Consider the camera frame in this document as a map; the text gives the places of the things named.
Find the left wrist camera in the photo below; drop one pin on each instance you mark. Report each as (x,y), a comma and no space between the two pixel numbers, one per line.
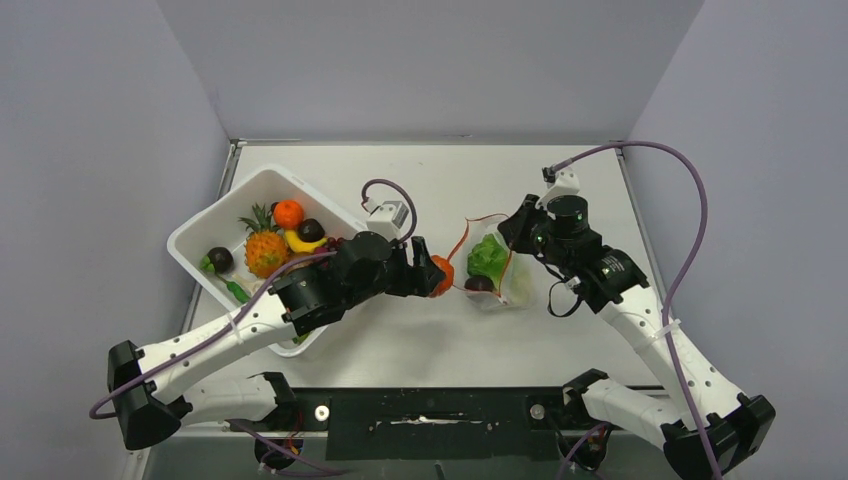
(386,218)

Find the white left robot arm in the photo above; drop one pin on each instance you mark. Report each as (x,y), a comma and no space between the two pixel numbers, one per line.
(154,388)

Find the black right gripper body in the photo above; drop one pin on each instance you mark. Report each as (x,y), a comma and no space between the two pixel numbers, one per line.
(531,234)

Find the yellow banana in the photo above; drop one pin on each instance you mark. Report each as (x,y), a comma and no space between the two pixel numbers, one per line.
(297,245)

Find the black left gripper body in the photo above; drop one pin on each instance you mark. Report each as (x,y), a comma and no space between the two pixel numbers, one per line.
(400,277)

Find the clear orange-zip bag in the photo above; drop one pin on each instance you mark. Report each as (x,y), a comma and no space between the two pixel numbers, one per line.
(516,289)

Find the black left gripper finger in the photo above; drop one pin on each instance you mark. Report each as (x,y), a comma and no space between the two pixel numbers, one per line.
(427,281)
(421,255)

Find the dark mangosteen with green leaves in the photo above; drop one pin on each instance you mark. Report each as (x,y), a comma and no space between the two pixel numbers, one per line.
(218,260)

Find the toy pineapple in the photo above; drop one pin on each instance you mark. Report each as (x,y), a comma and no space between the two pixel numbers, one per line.
(265,249)

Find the white green scallion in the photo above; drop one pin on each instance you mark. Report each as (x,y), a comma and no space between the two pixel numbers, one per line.
(235,289)

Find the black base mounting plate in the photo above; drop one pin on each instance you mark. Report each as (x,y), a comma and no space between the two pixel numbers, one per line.
(433,423)

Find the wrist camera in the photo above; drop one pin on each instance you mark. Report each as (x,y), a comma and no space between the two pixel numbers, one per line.
(386,218)
(559,183)

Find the green lettuce head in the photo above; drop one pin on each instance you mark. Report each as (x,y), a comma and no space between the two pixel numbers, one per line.
(488,257)

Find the white plastic food bin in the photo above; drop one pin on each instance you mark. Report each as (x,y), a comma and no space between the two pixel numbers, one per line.
(218,225)

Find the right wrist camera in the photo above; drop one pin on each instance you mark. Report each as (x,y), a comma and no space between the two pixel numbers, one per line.
(559,183)

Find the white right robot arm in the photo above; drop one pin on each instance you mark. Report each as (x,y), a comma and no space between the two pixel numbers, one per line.
(707,425)

